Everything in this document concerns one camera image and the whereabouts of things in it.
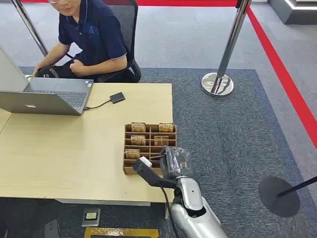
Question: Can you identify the person's left hand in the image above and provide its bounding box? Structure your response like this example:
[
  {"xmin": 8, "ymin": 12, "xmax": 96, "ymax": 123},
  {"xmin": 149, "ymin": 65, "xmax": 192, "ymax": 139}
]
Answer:
[{"xmin": 69, "ymin": 60, "xmax": 86, "ymax": 78}]

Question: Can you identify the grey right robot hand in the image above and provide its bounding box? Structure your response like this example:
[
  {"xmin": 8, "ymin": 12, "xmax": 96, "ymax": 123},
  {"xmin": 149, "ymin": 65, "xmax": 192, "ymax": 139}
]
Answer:
[{"xmin": 149, "ymin": 146, "xmax": 193, "ymax": 180}]

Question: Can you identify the brown patterned card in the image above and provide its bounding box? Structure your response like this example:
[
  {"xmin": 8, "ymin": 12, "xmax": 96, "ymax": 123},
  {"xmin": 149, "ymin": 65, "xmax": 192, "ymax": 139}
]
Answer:
[
  {"xmin": 131, "ymin": 122, "xmax": 146, "ymax": 133},
  {"xmin": 154, "ymin": 135, "xmax": 170, "ymax": 147},
  {"xmin": 130, "ymin": 135, "xmax": 146, "ymax": 146},
  {"xmin": 159, "ymin": 122, "xmax": 174, "ymax": 133},
  {"xmin": 125, "ymin": 149, "xmax": 140, "ymax": 160}
]

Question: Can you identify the wooden slotted card holder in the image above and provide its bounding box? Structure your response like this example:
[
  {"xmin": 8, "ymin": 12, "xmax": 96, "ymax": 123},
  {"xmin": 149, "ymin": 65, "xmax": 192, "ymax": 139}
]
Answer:
[{"xmin": 122, "ymin": 122, "xmax": 178, "ymax": 176}]

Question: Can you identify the person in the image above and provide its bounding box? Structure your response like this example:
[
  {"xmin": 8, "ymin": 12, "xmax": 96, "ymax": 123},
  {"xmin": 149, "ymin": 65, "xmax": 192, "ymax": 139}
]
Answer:
[{"xmin": 32, "ymin": 0, "xmax": 139, "ymax": 83}]

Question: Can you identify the grey monitor back panel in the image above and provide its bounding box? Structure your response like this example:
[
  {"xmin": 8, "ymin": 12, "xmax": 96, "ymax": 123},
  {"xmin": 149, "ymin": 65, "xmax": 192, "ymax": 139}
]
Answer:
[{"xmin": 0, "ymin": 46, "xmax": 29, "ymax": 93}]

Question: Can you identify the silver open laptop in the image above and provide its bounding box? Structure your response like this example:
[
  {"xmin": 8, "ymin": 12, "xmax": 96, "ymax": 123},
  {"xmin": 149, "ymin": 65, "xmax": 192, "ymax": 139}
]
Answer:
[{"xmin": 0, "ymin": 77, "xmax": 94, "ymax": 116}]

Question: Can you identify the black external drive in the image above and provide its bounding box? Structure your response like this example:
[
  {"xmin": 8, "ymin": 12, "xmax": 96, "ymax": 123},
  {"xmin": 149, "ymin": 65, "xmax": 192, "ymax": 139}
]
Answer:
[{"xmin": 109, "ymin": 92, "xmax": 126, "ymax": 105}]

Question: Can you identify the black office chair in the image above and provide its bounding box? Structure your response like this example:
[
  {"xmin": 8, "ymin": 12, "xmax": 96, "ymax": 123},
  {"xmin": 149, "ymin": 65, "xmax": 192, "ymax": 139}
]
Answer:
[{"xmin": 65, "ymin": 0, "xmax": 142, "ymax": 83}]

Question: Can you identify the dark blue carpet rug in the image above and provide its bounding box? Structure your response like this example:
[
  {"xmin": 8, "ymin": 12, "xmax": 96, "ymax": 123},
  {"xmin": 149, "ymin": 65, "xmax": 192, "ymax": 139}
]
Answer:
[{"xmin": 18, "ymin": 66, "xmax": 317, "ymax": 238}]

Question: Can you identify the chrome stanchion with round base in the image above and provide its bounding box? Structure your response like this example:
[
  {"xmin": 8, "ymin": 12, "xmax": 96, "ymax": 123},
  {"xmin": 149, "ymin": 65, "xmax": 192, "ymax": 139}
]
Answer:
[{"xmin": 201, "ymin": 0, "xmax": 252, "ymax": 98}]

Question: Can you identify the metal floor outlet box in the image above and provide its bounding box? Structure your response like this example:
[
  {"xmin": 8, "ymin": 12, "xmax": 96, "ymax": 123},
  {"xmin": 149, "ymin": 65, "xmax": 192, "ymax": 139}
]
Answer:
[{"xmin": 81, "ymin": 208, "xmax": 101, "ymax": 228}]

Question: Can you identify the black stanchion with round base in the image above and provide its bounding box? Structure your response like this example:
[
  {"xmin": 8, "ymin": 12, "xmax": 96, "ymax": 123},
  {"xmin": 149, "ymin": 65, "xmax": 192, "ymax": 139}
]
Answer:
[{"xmin": 258, "ymin": 176, "xmax": 317, "ymax": 218}]

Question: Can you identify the red barrier belt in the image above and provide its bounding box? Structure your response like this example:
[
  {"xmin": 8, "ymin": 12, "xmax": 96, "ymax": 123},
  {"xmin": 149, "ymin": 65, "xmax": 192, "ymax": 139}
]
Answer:
[
  {"xmin": 245, "ymin": 4, "xmax": 317, "ymax": 150},
  {"xmin": 20, "ymin": 0, "xmax": 239, "ymax": 8}
]

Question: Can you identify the grey floor plate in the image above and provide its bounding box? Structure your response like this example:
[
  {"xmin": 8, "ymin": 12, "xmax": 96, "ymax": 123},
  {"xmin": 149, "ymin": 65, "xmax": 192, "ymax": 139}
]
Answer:
[{"xmin": 44, "ymin": 219, "xmax": 60, "ymax": 238}]

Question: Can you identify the grey display platform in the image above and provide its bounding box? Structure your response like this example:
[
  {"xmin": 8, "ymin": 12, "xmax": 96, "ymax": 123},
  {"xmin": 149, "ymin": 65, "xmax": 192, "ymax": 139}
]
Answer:
[{"xmin": 268, "ymin": 0, "xmax": 317, "ymax": 26}]

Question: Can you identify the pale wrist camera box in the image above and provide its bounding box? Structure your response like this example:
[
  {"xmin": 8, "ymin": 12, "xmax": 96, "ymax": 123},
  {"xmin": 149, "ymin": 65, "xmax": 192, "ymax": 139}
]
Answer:
[{"xmin": 132, "ymin": 156, "xmax": 178, "ymax": 190}]

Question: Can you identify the chrome stanchion post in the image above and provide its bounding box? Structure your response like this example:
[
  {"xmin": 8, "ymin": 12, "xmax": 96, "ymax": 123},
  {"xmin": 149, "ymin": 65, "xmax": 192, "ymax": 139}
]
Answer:
[{"xmin": 11, "ymin": 0, "xmax": 49, "ymax": 58}]

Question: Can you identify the black drive cable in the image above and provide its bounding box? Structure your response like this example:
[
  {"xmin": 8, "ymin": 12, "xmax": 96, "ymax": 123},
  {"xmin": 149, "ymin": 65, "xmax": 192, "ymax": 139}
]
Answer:
[{"xmin": 83, "ymin": 99, "xmax": 112, "ymax": 111}]

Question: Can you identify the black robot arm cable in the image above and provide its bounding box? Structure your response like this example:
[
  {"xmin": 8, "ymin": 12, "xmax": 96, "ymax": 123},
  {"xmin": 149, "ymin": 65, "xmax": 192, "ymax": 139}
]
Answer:
[{"xmin": 159, "ymin": 184, "xmax": 180, "ymax": 238}]

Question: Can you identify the gold floor frame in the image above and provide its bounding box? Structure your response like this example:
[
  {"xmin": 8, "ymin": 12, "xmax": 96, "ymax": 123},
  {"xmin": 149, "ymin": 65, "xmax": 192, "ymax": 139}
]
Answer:
[{"xmin": 84, "ymin": 227, "xmax": 159, "ymax": 238}]

